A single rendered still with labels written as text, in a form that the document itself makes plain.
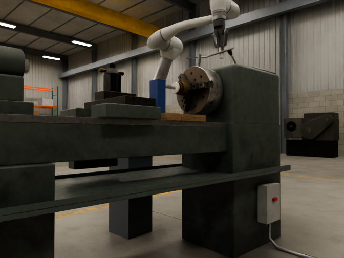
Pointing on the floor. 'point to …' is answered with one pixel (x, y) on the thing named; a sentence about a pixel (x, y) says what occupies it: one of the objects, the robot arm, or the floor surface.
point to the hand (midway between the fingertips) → (221, 52)
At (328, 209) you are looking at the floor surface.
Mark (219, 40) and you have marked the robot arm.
